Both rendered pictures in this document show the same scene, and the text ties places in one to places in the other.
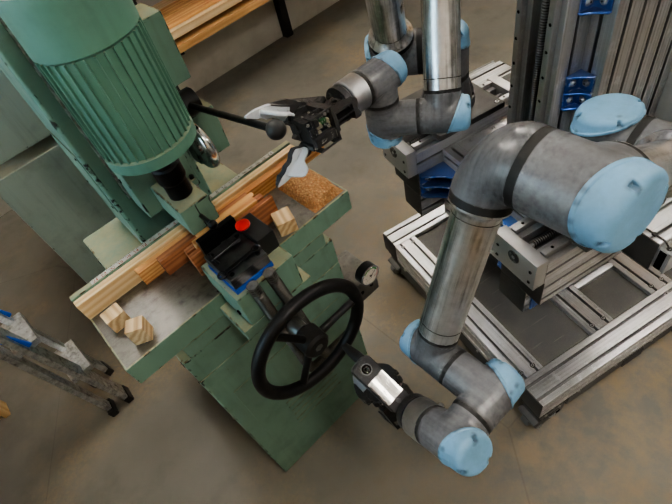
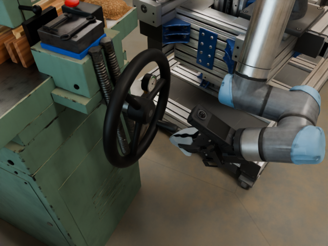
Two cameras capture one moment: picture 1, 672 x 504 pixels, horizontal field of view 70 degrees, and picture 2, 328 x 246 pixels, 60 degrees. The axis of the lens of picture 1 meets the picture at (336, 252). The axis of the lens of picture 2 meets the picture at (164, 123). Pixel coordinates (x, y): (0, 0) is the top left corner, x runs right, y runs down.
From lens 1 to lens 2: 51 cm
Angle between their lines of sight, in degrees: 23
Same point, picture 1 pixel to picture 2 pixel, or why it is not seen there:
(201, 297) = (31, 81)
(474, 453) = (321, 141)
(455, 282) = (279, 12)
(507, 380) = (313, 93)
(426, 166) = (166, 19)
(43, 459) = not seen: outside the picture
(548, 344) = not seen: hidden behind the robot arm
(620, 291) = not seen: hidden behind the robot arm
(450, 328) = (269, 60)
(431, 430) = (277, 138)
